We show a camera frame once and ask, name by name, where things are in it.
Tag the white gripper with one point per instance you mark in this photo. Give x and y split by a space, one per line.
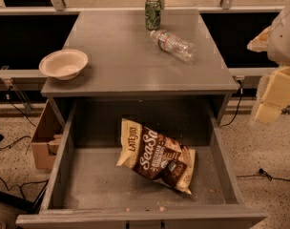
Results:
284 40

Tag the brown chip bag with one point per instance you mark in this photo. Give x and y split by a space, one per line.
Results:
156 157

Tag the grey cabinet counter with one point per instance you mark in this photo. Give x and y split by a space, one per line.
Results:
123 59

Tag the grey open drawer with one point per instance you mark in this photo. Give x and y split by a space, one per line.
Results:
89 190

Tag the clear plastic water bottle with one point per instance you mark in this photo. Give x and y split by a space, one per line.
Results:
174 45

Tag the green soda can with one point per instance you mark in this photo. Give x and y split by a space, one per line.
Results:
152 14

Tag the white paper bowl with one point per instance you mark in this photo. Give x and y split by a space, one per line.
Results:
64 64

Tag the cardboard box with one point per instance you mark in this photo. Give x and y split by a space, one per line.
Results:
46 139

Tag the grey metal rail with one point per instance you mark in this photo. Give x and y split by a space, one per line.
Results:
26 80

